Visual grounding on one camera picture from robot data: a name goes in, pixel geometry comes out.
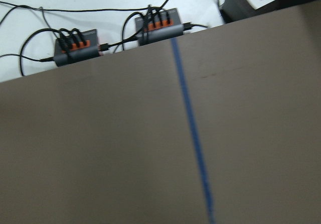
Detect orange black connector block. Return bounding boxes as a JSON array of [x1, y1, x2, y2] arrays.
[[134, 8, 194, 46], [40, 28, 104, 67]]

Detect upper orange black connector block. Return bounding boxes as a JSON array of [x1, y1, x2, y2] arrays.
[[40, 28, 104, 67]]

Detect lower orange black connector block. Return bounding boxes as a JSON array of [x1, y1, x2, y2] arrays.
[[134, 8, 194, 46]]

